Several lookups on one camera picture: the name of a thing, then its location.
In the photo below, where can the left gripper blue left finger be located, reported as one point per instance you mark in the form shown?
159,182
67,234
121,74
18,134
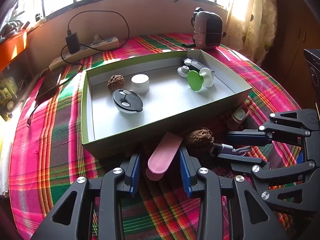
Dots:
131,168

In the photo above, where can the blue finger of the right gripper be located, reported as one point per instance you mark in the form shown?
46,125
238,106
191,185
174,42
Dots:
249,138
241,163

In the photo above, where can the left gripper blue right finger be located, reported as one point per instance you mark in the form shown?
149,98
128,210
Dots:
188,169

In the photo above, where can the pink plastic case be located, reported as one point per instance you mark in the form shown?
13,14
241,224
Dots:
162,156

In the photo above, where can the brown walnut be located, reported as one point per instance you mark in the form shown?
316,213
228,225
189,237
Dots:
200,140
115,82

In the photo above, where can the black round lid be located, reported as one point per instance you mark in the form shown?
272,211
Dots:
127,101

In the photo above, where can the green white spool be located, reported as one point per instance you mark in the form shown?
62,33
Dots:
203,78

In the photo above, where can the white round cap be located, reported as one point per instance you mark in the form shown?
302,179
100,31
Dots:
140,83

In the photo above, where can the black remote device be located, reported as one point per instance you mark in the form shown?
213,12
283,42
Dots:
192,64

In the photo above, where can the white round suction knob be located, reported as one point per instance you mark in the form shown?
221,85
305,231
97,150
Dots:
183,71

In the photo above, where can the pink holder with white insert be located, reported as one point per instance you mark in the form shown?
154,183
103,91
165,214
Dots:
238,117

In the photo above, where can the white green cardboard box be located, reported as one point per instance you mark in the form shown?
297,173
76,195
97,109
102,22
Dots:
168,105

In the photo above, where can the plaid pink green cloth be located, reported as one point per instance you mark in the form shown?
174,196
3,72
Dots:
48,156

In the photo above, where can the brown walnut in box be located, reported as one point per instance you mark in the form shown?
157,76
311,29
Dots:
115,82

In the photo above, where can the cream dotted curtain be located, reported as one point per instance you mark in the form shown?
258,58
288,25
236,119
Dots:
251,28

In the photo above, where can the grey black mini heater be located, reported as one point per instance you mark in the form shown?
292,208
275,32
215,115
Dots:
207,30

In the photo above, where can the black phone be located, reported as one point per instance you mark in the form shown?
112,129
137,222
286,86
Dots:
49,86

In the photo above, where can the white power strip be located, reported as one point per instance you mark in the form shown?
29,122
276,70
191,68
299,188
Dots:
105,45

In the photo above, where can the black charger adapter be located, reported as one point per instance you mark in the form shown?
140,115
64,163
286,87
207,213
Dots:
72,42

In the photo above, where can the orange plastic tray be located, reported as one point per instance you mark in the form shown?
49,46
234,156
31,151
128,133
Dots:
12,47

